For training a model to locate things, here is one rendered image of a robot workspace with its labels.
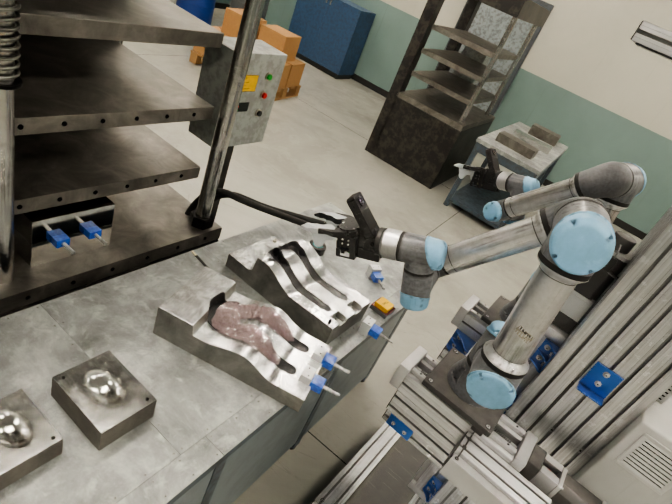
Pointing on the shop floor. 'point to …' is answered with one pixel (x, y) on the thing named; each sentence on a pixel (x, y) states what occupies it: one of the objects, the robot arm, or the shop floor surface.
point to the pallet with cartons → (283, 40)
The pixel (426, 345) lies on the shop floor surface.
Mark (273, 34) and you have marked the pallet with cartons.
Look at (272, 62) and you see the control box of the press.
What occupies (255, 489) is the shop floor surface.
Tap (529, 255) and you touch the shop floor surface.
